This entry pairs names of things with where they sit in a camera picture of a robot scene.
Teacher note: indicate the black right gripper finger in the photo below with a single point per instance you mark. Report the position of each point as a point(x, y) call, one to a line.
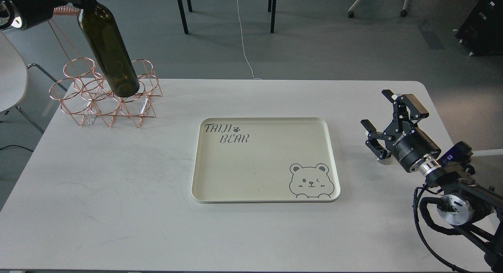
point(407, 111)
point(373, 137)

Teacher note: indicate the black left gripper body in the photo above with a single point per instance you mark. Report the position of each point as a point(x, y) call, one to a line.
point(25, 14)

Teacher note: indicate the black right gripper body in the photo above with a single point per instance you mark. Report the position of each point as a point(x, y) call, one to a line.
point(409, 144)

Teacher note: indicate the dark green wine bottle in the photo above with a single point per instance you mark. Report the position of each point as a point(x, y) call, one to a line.
point(103, 35)

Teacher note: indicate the steel double jigger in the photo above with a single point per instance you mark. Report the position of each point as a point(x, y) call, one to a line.
point(385, 161)

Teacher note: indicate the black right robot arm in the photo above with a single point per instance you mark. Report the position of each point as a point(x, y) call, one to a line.
point(450, 201)

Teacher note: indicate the white chair at left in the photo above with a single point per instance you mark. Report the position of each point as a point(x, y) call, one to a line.
point(14, 78)

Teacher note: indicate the white chair leg with caster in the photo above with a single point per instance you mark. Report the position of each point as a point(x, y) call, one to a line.
point(492, 152)

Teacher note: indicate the white office chair base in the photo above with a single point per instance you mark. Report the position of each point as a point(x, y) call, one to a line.
point(369, 7)

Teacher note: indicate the black equipment case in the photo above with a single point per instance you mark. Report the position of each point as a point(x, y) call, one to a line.
point(482, 31)

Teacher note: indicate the cream bear serving tray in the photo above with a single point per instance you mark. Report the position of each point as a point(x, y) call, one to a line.
point(264, 160)

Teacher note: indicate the black table legs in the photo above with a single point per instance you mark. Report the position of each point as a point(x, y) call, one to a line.
point(224, 16)

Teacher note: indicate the copper wire bottle rack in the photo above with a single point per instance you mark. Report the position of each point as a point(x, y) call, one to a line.
point(85, 95)

